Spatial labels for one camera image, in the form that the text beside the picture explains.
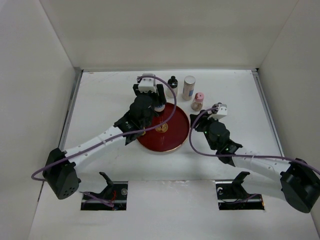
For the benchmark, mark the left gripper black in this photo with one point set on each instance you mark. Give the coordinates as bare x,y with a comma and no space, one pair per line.
158,96

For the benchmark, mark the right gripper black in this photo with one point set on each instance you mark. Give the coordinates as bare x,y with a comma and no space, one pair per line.
203,119

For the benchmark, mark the silver lid jar blue label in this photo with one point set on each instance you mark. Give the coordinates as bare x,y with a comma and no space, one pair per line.
159,109

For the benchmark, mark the black cap white powder bottle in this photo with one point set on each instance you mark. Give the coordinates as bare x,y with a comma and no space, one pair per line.
173,83

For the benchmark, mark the tall silver lid spice jar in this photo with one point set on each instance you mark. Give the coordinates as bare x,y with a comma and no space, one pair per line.
188,87

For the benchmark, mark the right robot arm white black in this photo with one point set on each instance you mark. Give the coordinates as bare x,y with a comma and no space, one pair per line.
292,180

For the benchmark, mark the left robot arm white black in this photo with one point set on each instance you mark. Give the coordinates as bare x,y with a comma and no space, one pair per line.
62,167

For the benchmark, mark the pink cap small bottle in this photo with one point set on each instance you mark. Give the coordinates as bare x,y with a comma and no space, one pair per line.
197,103

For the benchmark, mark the red round tray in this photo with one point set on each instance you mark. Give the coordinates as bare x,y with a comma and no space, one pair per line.
170,135

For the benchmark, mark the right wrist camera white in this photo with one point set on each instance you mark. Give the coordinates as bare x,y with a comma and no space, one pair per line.
218,112

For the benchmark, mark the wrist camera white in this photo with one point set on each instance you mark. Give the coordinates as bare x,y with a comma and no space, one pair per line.
147,83
218,112

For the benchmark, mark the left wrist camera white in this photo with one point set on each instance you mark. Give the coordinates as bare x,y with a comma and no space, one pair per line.
147,83

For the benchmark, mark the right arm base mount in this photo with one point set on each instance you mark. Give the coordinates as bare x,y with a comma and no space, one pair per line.
231,196

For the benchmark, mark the aluminium table edge rail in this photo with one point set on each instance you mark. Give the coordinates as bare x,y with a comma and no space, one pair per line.
265,106

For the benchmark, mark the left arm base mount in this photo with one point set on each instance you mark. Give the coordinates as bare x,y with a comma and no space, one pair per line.
112,198

